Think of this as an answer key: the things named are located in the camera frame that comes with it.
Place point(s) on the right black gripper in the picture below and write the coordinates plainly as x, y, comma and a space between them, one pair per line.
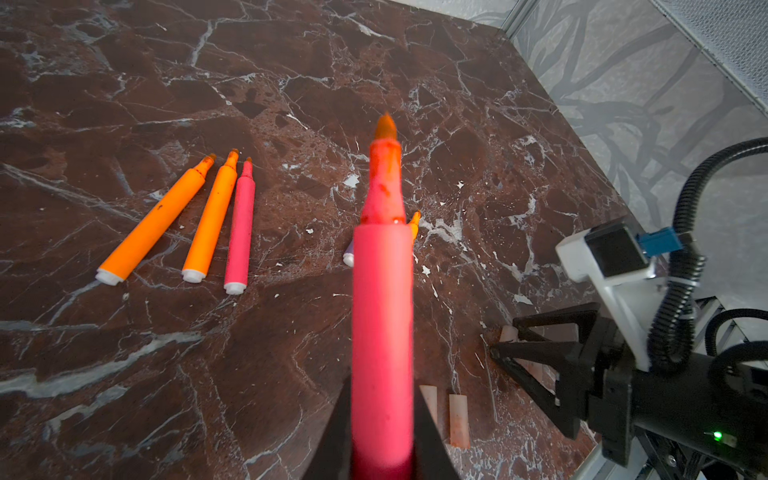
707, 421

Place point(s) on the pink marker left group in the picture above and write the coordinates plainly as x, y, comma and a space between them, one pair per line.
237, 269

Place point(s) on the orange marker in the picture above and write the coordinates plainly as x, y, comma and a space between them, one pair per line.
414, 224
199, 258
133, 249

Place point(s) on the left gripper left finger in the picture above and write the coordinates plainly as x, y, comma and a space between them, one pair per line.
332, 457

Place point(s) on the purple marker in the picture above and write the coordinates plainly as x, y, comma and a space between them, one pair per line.
348, 255

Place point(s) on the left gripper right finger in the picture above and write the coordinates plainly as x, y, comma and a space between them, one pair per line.
430, 458

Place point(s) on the white wire mesh basket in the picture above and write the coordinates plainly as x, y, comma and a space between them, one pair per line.
732, 34

